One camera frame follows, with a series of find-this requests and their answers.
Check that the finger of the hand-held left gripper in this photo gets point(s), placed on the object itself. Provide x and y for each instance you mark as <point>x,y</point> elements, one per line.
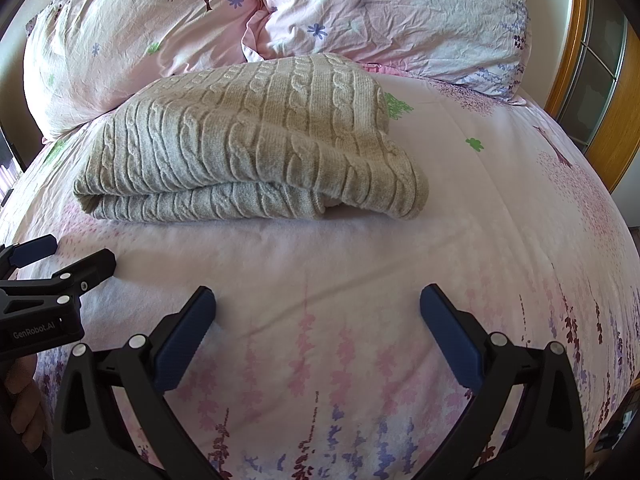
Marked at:
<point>35,249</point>
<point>87,267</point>

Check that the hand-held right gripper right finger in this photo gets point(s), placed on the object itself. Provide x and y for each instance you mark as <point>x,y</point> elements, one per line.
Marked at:
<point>452,340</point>

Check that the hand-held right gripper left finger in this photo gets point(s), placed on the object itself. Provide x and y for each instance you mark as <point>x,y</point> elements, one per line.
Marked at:
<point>182,342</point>

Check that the pink floral pillow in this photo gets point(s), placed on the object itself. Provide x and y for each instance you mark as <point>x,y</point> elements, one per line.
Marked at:
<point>400,15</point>
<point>130,35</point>

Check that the wooden headboard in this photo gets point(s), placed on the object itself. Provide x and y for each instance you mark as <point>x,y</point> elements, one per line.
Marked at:
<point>592,85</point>

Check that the person's left hand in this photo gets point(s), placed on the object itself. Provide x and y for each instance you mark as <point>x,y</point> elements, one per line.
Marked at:
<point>22,400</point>

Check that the pink floral bed sheet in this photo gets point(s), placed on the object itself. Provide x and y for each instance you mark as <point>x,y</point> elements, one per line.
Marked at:
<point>350,310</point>

